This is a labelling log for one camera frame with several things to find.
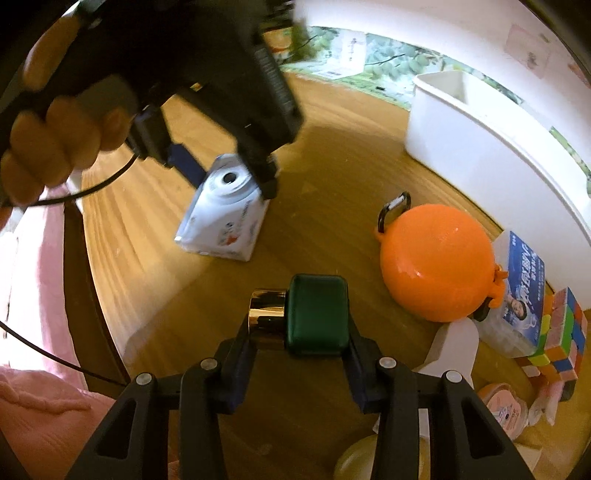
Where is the black cable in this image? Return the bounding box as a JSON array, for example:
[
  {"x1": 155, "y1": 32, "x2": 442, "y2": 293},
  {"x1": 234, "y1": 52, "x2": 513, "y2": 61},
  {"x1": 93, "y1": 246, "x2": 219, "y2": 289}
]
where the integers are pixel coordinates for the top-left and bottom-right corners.
[{"x1": 0, "y1": 152, "x2": 141, "y2": 386}]

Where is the pink blanket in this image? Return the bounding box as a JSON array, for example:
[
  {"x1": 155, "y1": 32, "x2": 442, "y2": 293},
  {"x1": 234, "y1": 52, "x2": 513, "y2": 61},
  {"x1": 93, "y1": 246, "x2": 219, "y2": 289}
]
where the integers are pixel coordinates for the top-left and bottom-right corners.
[{"x1": 0, "y1": 185, "x2": 116, "y2": 480}]

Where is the white plastic storage bin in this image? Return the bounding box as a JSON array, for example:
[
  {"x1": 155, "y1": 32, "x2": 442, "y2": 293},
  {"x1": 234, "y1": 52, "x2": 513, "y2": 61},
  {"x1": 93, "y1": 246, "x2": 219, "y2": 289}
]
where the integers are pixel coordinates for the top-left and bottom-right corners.
[{"x1": 405, "y1": 71, "x2": 591, "y2": 315}]

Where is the white paper box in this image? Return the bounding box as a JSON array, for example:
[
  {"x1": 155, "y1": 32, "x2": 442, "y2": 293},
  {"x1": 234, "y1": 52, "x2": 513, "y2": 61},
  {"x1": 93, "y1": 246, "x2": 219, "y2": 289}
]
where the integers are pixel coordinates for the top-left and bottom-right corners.
[{"x1": 323, "y1": 30, "x2": 368, "y2": 77}]

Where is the pink lint roller white handle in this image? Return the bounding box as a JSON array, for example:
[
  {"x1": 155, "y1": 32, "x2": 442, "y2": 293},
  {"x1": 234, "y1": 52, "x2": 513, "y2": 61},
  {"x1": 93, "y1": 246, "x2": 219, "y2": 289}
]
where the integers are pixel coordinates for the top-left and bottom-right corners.
[{"x1": 411, "y1": 318, "x2": 481, "y2": 393}]

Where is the person's left hand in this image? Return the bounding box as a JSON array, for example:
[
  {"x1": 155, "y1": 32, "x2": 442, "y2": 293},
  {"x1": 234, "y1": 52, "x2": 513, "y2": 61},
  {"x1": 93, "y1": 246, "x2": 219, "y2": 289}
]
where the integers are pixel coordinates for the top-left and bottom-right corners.
[{"x1": 0, "y1": 14, "x2": 139, "y2": 232}]

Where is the pink wall sticker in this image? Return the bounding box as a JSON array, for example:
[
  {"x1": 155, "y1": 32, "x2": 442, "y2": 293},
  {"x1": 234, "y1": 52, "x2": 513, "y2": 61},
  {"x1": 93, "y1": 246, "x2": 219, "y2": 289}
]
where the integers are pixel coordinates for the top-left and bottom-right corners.
[{"x1": 505, "y1": 23, "x2": 552, "y2": 77}]

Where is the orange round case with carabiner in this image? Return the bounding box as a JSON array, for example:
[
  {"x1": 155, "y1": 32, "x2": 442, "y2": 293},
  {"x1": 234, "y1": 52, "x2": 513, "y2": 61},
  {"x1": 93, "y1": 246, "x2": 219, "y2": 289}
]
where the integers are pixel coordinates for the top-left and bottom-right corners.
[{"x1": 376, "y1": 191, "x2": 511, "y2": 323}]

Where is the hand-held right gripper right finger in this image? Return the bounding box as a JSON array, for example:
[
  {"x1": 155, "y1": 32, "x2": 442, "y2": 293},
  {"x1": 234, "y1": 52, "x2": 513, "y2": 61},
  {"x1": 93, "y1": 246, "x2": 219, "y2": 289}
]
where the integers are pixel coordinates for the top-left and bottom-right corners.
[{"x1": 342, "y1": 318, "x2": 536, "y2": 480}]

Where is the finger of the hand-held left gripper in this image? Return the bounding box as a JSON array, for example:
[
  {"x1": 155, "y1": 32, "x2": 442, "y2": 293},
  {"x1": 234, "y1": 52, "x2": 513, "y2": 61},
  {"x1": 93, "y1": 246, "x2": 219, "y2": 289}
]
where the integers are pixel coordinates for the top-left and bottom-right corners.
[
  {"x1": 129, "y1": 105, "x2": 208, "y2": 189},
  {"x1": 233, "y1": 136, "x2": 282, "y2": 201}
]

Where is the pink round packet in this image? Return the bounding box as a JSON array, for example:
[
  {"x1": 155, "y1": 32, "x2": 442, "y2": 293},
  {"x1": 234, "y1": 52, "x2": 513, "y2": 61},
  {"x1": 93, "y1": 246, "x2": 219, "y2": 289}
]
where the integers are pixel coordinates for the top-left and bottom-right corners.
[{"x1": 475, "y1": 381, "x2": 561, "y2": 444}]

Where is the multicoloured puzzle cube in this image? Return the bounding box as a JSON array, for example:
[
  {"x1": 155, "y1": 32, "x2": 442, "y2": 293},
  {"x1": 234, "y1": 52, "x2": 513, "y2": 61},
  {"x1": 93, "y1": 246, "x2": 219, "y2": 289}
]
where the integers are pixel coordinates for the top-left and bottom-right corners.
[{"x1": 517, "y1": 287, "x2": 589, "y2": 386}]

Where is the pale yellow round container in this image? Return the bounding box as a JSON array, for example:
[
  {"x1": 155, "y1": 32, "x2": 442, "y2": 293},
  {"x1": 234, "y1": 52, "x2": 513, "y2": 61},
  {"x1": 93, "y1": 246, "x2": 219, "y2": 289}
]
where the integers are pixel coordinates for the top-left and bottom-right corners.
[{"x1": 333, "y1": 434, "x2": 430, "y2": 480}]

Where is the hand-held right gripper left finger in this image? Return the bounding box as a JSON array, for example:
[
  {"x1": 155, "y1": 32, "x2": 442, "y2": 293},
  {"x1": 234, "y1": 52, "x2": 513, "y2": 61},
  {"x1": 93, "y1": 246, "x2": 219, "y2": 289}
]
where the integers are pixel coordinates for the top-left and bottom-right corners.
[{"x1": 65, "y1": 318, "x2": 260, "y2": 480}]

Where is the clear box with blue label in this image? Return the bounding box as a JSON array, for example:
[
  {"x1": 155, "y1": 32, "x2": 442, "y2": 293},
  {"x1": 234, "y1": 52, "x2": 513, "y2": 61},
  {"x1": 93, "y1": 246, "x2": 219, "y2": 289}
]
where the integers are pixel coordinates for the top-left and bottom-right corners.
[{"x1": 475, "y1": 229, "x2": 546, "y2": 358}]

